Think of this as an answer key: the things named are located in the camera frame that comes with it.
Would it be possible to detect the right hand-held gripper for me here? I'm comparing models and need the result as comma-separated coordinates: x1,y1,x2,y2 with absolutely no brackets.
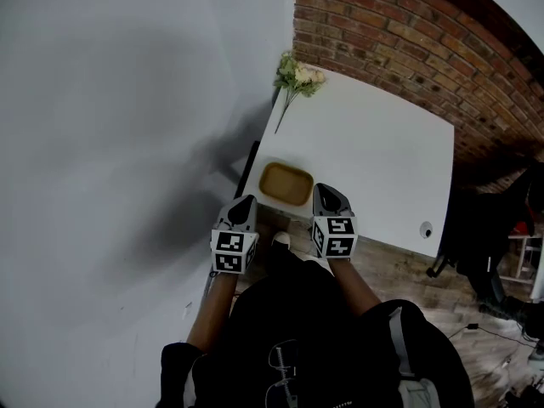
310,182,359,261

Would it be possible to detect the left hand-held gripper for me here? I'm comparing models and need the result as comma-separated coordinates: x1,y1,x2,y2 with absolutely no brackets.
210,194,261,276

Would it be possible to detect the tan rectangular tray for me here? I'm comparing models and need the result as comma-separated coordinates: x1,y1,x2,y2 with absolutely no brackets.
258,161,315,208

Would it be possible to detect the person's right forearm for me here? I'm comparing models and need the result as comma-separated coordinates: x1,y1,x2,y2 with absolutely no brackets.
329,256,384,319

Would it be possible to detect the person's left forearm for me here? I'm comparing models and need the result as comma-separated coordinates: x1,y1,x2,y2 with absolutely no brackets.
185,271,240,354

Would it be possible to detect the person's black clothing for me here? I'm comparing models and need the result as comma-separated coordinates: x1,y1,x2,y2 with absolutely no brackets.
155,244,475,408

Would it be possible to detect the pale artificial flower bunch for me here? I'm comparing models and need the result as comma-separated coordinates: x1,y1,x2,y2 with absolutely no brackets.
273,51,328,135

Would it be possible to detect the black mesh office chair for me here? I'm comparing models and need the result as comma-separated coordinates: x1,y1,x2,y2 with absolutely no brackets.
426,159,544,314

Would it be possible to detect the white table with crossed legs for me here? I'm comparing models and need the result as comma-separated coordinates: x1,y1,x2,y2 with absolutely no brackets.
499,231,544,302

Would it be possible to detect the grey bag strap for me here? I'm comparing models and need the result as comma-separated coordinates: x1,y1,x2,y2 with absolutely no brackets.
388,306,441,408

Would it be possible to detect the grey coiled cord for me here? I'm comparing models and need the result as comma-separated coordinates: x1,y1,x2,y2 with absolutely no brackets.
264,339,299,408

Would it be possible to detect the black floor cable with adapter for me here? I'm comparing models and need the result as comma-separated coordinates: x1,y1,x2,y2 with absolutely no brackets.
445,321,537,349

